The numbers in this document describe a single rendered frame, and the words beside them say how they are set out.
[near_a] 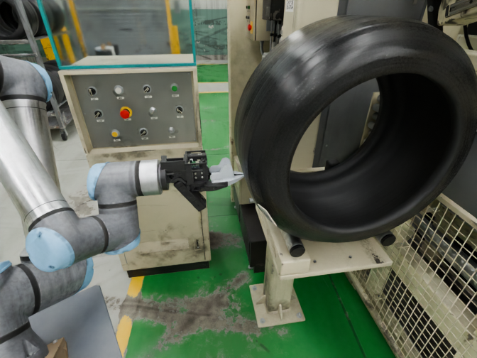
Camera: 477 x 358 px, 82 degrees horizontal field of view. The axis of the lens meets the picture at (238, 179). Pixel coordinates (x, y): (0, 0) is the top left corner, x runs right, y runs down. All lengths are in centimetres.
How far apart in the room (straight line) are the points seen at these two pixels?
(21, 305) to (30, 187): 37
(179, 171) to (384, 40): 51
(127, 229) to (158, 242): 103
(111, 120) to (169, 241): 77
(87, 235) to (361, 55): 64
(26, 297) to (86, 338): 25
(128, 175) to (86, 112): 78
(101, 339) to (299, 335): 102
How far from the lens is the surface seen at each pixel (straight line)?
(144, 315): 183
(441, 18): 107
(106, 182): 71
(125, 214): 72
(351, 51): 60
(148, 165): 70
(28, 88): 104
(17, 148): 79
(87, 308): 118
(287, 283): 157
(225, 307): 178
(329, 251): 98
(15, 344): 96
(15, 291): 96
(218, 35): 971
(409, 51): 65
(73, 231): 66
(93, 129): 147
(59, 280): 101
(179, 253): 182
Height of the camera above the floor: 149
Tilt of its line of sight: 32 degrees down
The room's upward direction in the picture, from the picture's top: straight up
